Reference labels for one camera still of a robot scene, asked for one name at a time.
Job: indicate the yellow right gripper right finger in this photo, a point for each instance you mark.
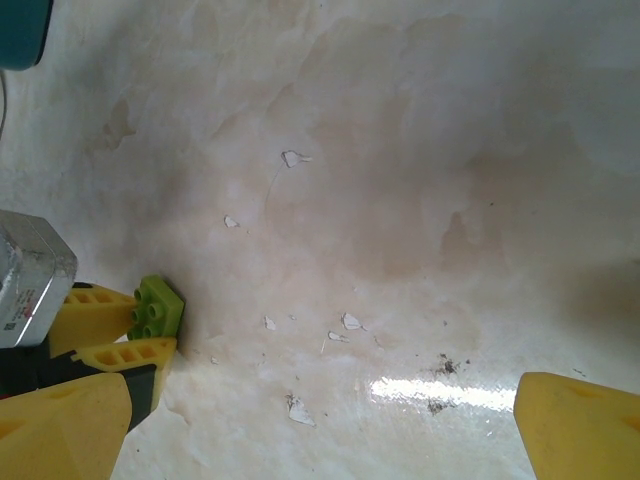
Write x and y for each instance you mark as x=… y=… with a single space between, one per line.
x=580 y=430

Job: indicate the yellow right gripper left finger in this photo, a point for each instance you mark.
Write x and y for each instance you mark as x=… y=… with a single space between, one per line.
x=60 y=435

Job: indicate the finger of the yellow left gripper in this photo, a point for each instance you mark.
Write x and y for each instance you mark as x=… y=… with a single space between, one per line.
x=90 y=315
x=125 y=352

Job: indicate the small green two-by-two lego brick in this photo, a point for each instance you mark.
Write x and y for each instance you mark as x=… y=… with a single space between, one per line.
x=167 y=310

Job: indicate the teal container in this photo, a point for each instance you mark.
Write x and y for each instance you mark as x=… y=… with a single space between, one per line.
x=20 y=30

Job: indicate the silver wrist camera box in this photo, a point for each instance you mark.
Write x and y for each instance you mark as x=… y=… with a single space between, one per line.
x=30 y=280

